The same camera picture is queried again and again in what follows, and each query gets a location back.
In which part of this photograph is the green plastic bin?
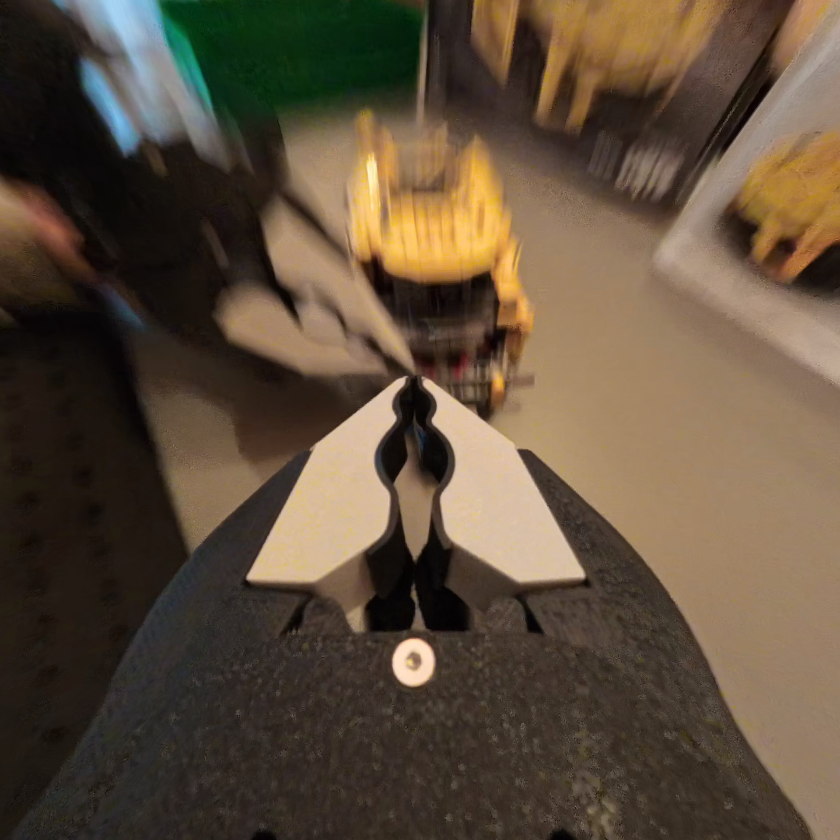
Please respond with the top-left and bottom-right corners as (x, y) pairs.
(161, 0), (427, 109)

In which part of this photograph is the yellow toy car model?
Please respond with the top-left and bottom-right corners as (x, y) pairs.
(346, 108), (538, 421)

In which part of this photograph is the toy car instruction booklet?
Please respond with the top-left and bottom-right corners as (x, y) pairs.
(651, 0), (840, 388)

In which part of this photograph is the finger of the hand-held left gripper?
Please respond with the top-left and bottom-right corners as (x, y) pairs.
(262, 197), (416, 375)
(215, 285), (395, 378)

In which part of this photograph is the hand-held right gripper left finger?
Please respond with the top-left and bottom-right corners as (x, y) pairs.
(245, 377), (418, 621)

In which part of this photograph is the person's left forearm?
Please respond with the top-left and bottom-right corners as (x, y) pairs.
(0, 177), (99, 316)

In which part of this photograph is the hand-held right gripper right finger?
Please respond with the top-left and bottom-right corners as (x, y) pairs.
(415, 377), (587, 614)

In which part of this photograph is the toy car cardboard box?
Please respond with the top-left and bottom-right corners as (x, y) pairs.
(427, 0), (798, 206)

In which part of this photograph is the grey desk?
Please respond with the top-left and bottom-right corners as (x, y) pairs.
(128, 98), (840, 840)

